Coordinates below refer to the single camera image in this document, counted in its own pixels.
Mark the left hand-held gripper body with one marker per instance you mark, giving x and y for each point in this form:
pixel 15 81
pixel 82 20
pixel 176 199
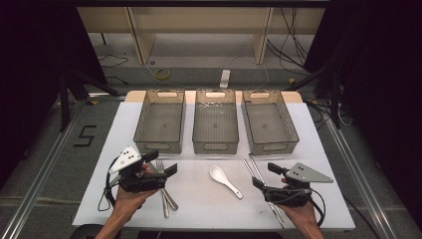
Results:
pixel 127 159

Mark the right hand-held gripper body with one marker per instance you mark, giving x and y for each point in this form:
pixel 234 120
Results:
pixel 305 174

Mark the metal chopstick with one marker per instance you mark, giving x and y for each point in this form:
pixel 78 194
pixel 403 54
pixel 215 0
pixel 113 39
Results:
pixel 251 172
pixel 257 169

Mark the metal table knife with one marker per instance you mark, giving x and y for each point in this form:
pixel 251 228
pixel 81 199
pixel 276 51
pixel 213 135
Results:
pixel 172 203

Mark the clear grey plastic bin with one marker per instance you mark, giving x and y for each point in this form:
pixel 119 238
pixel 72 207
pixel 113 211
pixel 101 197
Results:
pixel 269 124
pixel 161 122
pixel 215 124

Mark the white ceramic spoon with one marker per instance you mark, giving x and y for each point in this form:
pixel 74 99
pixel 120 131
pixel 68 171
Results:
pixel 219 174

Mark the person's right hand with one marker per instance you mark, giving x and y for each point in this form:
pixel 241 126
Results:
pixel 303 215

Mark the person's left hand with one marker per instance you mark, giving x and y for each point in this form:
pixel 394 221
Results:
pixel 127 202

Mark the white table mat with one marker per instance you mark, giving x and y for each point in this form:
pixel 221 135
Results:
pixel 205 209

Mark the black metal stand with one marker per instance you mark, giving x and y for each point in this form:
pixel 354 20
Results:
pixel 335 99
pixel 63 99

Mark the yellow tape roll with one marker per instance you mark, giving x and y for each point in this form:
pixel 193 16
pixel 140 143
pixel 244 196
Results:
pixel 163 74

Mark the white power strip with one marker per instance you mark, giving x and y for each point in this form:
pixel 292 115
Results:
pixel 225 79

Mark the beige wooden shelf unit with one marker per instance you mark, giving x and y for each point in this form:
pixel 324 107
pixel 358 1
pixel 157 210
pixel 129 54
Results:
pixel 199 20

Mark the metal floor rail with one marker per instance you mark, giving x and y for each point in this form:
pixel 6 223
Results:
pixel 361 186
pixel 36 192

